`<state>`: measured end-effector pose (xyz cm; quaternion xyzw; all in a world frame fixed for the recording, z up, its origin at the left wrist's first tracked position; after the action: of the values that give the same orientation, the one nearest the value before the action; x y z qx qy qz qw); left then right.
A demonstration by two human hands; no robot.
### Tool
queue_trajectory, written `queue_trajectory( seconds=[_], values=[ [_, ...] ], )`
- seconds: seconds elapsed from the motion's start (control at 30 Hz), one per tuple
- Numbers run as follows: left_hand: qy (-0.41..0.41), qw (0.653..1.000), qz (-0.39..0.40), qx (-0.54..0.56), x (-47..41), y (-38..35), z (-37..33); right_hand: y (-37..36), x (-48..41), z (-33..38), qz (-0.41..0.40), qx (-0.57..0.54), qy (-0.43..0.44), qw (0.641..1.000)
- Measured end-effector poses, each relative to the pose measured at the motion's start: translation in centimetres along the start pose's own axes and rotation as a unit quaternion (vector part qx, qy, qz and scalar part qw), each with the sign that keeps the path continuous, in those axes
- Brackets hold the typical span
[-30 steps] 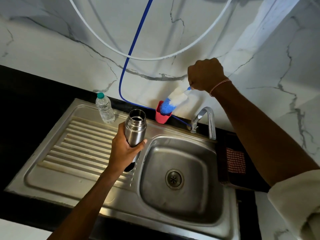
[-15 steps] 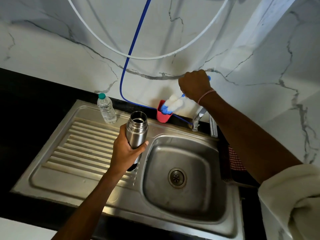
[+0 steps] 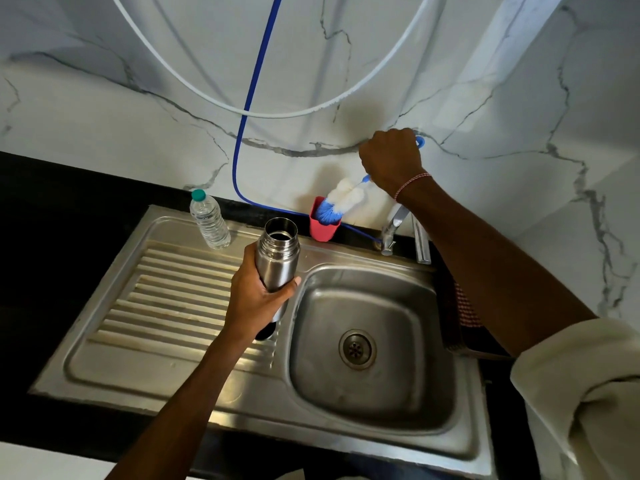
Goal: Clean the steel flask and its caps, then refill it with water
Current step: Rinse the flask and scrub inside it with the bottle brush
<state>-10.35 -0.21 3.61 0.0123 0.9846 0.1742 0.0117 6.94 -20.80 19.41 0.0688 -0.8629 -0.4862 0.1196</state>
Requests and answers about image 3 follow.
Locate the stainless steel sink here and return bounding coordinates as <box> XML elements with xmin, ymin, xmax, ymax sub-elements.
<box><xmin>27</xmin><ymin>204</ymin><xmax>497</xmax><ymax>478</ymax></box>

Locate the person's left forearm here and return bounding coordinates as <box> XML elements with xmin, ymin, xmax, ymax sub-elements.
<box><xmin>105</xmin><ymin>332</ymin><xmax>261</xmax><ymax>480</ymax></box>

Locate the blue hose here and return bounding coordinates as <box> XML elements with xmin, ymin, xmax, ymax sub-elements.
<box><xmin>231</xmin><ymin>0</ymin><xmax>385</xmax><ymax>244</ymax></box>

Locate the red checkered cloth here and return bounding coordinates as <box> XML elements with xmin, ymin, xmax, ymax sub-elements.
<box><xmin>453</xmin><ymin>282</ymin><xmax>483</xmax><ymax>329</ymax></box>

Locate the person's right forearm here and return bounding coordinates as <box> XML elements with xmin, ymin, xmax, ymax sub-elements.
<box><xmin>396</xmin><ymin>174</ymin><xmax>600</xmax><ymax>358</ymax></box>

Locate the red white thread bracelet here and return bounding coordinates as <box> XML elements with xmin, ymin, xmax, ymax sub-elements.
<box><xmin>393</xmin><ymin>172</ymin><xmax>433</xmax><ymax>202</ymax></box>

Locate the person's left hand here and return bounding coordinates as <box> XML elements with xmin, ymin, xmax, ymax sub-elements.
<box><xmin>221</xmin><ymin>242</ymin><xmax>303</xmax><ymax>349</ymax></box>

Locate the person's right hand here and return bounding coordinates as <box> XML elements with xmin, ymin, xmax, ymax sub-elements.
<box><xmin>358</xmin><ymin>127</ymin><xmax>430</xmax><ymax>198</ymax></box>

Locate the red plastic brush holder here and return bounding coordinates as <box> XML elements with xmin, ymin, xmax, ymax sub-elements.
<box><xmin>309</xmin><ymin>195</ymin><xmax>344</xmax><ymax>243</ymax></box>

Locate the clear plastic water bottle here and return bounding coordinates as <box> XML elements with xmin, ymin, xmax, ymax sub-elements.
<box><xmin>189</xmin><ymin>188</ymin><xmax>232</xmax><ymax>251</ymax></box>

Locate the blue white bottle brush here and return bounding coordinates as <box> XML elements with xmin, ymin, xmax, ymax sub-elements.
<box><xmin>313</xmin><ymin>135</ymin><xmax>426</xmax><ymax>227</ymax></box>

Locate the white hose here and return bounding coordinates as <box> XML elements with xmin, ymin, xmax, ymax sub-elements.
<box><xmin>109</xmin><ymin>0</ymin><xmax>439</xmax><ymax>119</ymax></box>

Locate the metal sink drain strainer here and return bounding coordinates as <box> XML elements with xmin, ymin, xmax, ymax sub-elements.
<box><xmin>338</xmin><ymin>328</ymin><xmax>377</xmax><ymax>371</ymax></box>

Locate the dark woven tray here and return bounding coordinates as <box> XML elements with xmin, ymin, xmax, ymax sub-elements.
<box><xmin>435</xmin><ymin>254</ymin><xmax>516</xmax><ymax>361</ymax></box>

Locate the steel flask bottle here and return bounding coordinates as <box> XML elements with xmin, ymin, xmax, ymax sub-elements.
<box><xmin>255</xmin><ymin>217</ymin><xmax>301</xmax><ymax>324</ymax></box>

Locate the chrome sink faucet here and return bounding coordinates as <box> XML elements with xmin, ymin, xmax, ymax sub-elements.
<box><xmin>379</xmin><ymin>203</ymin><xmax>432</xmax><ymax>265</ymax></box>

